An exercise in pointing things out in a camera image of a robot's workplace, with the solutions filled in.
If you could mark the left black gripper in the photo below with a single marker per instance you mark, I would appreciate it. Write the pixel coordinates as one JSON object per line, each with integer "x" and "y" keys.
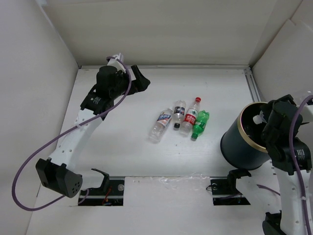
{"x": 140, "y": 84}

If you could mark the clear bottle green blue label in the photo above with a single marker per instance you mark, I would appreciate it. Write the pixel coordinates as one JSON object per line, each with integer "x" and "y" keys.
{"x": 260, "y": 118}

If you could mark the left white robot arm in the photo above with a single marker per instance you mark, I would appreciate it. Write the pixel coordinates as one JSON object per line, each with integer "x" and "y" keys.
{"x": 57, "y": 172}

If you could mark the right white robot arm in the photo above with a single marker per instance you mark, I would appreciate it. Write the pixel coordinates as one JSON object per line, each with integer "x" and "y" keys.
{"x": 267, "y": 131}

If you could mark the dark bin with gold rim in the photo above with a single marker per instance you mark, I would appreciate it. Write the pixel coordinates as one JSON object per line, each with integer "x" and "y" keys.
{"x": 241, "y": 144}

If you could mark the clear bottle black label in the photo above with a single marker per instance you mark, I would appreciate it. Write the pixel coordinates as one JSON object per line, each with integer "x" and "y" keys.
{"x": 179, "y": 113}

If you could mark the clear bottle blue orange label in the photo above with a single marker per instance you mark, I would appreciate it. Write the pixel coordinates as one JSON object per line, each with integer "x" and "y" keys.
{"x": 160, "y": 126}

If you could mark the clear bottle red label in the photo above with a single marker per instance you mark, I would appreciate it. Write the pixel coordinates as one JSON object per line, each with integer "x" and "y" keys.
{"x": 190, "y": 117}

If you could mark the green plastic bottle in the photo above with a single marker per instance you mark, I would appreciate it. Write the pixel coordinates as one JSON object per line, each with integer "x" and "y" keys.
{"x": 200, "y": 124}

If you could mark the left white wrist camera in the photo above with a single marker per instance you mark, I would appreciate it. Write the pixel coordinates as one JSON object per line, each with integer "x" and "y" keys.
{"x": 116, "y": 61}

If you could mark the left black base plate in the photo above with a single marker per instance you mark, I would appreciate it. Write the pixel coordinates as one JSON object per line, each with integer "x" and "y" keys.
{"x": 112, "y": 196}

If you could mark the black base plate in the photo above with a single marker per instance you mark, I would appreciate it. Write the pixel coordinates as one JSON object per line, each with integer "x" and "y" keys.
{"x": 112, "y": 196}
{"x": 224, "y": 195}

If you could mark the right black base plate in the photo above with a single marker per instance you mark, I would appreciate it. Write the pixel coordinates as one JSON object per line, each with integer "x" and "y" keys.
{"x": 224, "y": 195}

